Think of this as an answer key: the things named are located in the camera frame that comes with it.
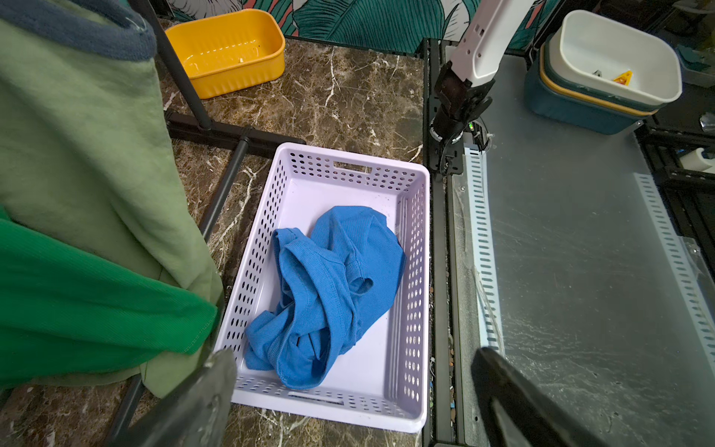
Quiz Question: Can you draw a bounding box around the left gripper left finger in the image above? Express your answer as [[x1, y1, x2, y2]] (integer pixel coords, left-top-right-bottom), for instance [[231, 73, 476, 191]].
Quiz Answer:
[[110, 349, 238, 446]]

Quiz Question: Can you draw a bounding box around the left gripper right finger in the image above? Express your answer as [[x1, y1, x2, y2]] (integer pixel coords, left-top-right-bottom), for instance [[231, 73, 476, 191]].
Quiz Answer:
[[471, 348, 605, 446]]

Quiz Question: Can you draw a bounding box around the blue tank top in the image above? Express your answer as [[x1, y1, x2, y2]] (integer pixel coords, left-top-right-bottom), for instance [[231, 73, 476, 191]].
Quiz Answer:
[[245, 206, 406, 390]]

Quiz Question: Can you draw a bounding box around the olive tank top grey trim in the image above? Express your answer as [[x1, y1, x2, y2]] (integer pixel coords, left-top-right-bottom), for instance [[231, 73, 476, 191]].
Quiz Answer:
[[0, 0, 225, 399]]

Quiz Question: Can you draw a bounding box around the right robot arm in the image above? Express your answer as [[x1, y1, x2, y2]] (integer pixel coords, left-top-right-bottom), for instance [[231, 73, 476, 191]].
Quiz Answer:
[[429, 0, 534, 176]]

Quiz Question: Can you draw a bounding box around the green tank top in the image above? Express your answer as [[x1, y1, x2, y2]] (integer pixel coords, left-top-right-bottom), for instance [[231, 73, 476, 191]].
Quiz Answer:
[[1, 212, 217, 398]]

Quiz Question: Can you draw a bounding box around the lavender plastic basket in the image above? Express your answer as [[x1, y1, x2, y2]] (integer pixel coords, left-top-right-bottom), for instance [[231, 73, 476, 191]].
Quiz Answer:
[[213, 142, 431, 435]]

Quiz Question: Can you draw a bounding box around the black clothes rack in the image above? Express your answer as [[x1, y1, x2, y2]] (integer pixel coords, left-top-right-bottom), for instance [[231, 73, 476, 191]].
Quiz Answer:
[[102, 0, 307, 447]]

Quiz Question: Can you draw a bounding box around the white teal tray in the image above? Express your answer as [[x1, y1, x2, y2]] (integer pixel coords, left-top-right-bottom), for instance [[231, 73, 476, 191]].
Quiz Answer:
[[524, 10, 683, 135]]

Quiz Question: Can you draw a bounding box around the yellow plastic bowl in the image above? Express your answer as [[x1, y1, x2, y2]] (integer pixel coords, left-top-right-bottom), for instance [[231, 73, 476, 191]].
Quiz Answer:
[[166, 9, 286, 100]]

